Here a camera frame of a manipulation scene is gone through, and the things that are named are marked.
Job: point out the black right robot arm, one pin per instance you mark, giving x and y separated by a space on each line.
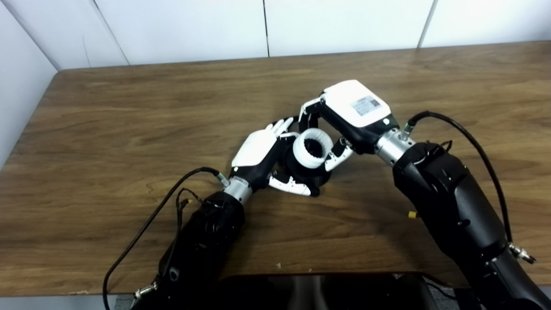
456 206

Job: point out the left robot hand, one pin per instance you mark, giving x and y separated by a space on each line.
256 148

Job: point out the round black part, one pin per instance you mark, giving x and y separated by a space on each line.
312 176

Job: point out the black robot torso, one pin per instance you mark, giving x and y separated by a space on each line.
301 295

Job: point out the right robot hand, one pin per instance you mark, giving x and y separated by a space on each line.
357 107

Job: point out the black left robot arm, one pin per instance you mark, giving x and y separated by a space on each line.
202 241

